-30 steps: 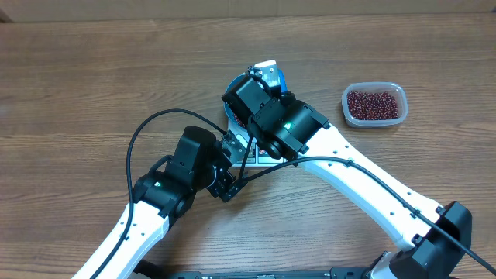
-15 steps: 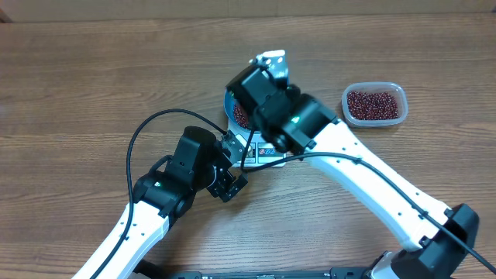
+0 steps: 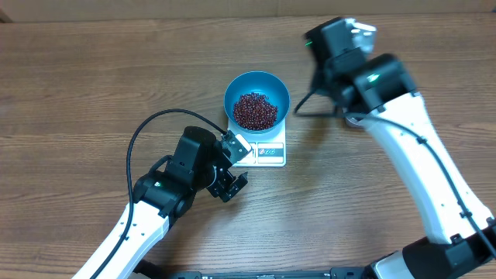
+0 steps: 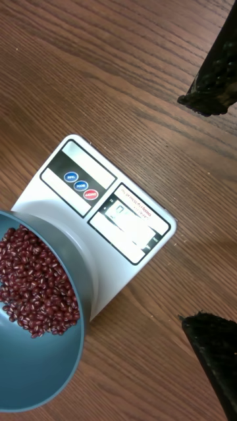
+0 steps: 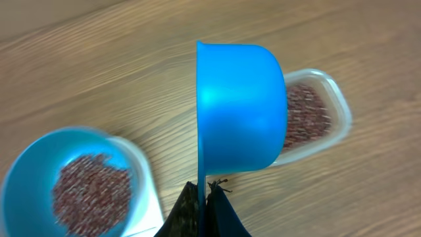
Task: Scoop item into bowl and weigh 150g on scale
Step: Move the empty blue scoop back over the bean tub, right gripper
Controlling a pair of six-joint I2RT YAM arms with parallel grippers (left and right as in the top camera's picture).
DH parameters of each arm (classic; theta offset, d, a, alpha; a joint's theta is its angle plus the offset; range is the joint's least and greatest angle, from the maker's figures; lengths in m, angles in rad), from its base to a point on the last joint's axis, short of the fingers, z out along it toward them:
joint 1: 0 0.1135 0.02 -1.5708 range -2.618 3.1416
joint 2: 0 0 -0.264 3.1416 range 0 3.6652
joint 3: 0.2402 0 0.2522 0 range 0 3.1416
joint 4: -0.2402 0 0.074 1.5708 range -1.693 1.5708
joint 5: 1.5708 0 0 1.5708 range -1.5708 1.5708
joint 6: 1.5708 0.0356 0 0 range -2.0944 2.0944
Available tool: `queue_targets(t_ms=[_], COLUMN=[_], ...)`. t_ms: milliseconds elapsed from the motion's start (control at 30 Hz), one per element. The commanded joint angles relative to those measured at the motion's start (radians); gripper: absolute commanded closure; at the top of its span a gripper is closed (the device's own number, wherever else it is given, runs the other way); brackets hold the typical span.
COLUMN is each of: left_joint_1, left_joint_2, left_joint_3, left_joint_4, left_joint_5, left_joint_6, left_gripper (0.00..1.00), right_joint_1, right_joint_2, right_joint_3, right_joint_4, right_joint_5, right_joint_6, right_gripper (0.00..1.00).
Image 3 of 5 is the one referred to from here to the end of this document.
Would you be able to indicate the white digital kitchen scale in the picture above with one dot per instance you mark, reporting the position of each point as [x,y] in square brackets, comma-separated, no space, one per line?
[269,149]

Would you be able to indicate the clear plastic container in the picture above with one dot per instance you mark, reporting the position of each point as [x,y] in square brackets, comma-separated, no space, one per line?
[353,122]

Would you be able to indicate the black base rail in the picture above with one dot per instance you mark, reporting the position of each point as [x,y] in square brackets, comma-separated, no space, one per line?
[148,270]

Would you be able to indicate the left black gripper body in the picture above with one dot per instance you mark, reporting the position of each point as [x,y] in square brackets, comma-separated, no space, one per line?
[224,183]

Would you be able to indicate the teal blue bowl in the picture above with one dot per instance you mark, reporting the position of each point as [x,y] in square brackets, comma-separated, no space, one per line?
[263,83]

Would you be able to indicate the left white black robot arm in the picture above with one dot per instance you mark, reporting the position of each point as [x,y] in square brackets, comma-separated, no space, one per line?
[160,197]

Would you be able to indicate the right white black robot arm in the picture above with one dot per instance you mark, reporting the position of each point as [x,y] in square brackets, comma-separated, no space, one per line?
[379,94]

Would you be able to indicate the red beans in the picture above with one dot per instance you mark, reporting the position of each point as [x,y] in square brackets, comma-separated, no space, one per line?
[254,112]

